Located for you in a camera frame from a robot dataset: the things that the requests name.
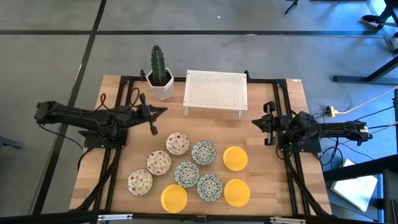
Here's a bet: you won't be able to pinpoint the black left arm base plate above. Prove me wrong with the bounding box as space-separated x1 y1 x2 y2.
79 129 128 149

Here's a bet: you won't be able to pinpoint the tall green cactus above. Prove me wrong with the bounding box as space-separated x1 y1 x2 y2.
150 44 168 86

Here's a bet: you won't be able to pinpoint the black desk frame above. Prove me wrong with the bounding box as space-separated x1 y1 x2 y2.
322 154 398 224

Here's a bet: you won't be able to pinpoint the person's leg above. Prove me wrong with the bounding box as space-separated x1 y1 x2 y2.
381 0 398 20

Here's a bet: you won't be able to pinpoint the yellow plastic bowl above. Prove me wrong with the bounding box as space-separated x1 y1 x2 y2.
160 184 188 214
223 146 249 172
223 179 251 208

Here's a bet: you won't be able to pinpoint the pale yellow power cord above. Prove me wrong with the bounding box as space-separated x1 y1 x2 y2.
337 85 398 114

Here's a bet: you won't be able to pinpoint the black tripod legs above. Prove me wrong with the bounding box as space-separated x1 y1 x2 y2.
284 0 300 15

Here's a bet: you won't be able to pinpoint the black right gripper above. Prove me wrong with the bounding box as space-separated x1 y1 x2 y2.
251 101 284 147

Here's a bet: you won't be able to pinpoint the white hexagonal plant pot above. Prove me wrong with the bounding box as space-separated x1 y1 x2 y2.
146 67 175 101

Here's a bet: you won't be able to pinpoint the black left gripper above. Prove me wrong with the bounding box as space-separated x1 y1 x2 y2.
134 92 169 136

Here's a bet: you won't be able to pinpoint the black overhead frame beam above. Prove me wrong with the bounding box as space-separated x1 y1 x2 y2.
0 210 398 224

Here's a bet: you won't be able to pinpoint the black desk foot bar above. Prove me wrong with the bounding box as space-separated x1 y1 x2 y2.
333 55 398 85

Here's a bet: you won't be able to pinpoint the green patterned teal-sided bowl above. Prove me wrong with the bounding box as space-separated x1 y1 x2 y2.
174 161 201 189
191 140 217 166
196 173 224 202

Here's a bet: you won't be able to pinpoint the silver beam bracket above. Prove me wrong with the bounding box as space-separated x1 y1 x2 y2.
269 217 307 224
97 213 134 222

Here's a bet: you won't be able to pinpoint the white perforated shelf rack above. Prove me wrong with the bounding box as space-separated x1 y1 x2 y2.
182 69 249 119

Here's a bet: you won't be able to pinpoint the yellow power plug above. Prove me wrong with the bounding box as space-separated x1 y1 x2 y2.
325 105 339 118

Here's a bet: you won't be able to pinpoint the black aluminium table frame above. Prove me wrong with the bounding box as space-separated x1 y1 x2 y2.
70 70 332 218

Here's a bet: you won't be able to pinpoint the person's foot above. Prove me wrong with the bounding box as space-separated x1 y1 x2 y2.
360 14 384 25

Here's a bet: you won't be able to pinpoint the white flat box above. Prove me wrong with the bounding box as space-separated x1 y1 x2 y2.
329 158 379 213

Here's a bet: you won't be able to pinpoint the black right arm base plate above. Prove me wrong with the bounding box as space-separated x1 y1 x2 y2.
278 136 323 154

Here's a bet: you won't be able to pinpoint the red dotted lime-sided bowl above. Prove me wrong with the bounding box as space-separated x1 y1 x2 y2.
126 169 154 197
165 131 190 156
146 150 172 176

